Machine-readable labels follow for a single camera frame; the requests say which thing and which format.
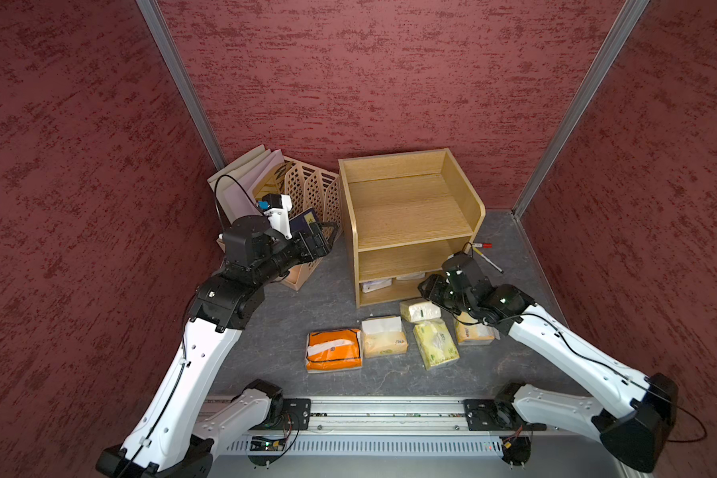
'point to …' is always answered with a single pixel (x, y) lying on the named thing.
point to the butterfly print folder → (273, 181)
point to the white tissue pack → (374, 284)
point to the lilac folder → (236, 198)
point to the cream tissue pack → (382, 337)
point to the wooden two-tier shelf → (409, 212)
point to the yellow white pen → (488, 260)
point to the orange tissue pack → (334, 350)
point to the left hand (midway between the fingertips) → (323, 238)
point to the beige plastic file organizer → (307, 187)
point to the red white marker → (483, 245)
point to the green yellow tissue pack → (436, 345)
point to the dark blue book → (300, 223)
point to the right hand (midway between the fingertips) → (422, 296)
